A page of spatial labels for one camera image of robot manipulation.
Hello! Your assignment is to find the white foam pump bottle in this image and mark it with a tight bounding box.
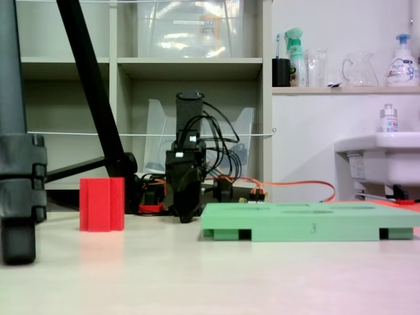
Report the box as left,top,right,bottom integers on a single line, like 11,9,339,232
385,33,420,87

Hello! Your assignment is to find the clear sanitizer bottle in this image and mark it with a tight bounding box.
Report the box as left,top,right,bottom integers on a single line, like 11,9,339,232
379,103,400,134

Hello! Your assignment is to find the white string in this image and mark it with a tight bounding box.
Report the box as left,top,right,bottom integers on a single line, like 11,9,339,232
26,127,277,137

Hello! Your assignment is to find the thin orange cable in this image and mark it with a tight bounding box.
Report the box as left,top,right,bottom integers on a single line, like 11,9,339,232
234,177,336,203

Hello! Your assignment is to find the black cup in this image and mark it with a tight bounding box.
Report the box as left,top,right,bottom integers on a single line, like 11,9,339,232
272,58,292,88

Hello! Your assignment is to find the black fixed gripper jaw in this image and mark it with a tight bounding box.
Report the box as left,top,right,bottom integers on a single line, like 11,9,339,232
173,165,201,224

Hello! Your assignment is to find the glass pitcher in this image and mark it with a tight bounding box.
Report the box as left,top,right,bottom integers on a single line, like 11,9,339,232
341,52,380,87

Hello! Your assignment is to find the clear measuring cup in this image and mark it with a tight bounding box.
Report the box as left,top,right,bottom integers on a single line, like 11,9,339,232
304,48,329,88

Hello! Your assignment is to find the red table clamp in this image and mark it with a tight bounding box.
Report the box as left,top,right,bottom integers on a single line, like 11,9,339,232
137,202,165,215

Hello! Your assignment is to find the small red black clamp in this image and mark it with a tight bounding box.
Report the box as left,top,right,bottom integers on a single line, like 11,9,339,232
392,184,415,206

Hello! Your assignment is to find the beige shelf unit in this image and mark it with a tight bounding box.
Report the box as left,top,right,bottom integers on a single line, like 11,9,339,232
15,0,274,200

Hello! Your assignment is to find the black arm wire bundle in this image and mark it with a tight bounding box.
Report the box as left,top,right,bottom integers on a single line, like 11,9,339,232
183,100,244,180

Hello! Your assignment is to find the black tripod strut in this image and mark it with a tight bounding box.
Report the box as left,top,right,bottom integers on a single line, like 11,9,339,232
45,156,111,184

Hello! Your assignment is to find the thick grey tripod leg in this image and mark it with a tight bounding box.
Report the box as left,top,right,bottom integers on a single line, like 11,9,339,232
0,0,47,265

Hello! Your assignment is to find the orange bottle in box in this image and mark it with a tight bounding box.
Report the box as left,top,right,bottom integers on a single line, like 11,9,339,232
199,12,222,51

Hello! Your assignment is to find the white sink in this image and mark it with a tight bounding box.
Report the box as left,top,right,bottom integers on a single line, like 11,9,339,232
333,131,420,195

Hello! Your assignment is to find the green spray bottle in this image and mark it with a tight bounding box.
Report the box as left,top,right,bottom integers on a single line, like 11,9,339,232
283,27,307,88

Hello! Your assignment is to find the green shape-hole board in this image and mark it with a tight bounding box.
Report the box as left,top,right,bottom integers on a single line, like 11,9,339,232
198,201,420,243

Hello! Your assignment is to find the clear plastic storage box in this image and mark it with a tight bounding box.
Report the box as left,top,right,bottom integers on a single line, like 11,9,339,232
136,0,246,59

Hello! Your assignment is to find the red cross columnar block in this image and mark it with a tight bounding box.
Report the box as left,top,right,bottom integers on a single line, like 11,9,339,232
79,177,125,233

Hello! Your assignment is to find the clear plastic file holder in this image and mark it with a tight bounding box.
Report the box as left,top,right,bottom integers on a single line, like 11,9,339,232
142,98,257,175

